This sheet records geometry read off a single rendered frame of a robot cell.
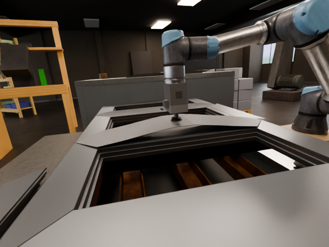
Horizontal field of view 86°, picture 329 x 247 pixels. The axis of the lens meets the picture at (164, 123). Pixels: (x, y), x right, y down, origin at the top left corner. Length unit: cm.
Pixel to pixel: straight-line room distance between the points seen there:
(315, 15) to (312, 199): 61
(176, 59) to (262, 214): 48
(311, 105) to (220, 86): 75
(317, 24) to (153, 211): 77
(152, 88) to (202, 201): 121
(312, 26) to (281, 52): 649
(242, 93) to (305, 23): 358
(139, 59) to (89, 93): 952
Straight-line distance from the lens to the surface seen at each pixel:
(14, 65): 405
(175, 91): 62
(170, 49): 62
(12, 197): 63
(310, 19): 83
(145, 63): 1091
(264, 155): 95
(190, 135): 63
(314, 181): 45
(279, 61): 726
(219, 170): 103
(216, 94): 164
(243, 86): 432
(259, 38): 91
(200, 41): 65
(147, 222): 31
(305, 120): 115
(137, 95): 146
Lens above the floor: 107
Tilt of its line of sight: 16 degrees down
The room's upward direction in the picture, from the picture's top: 4 degrees counter-clockwise
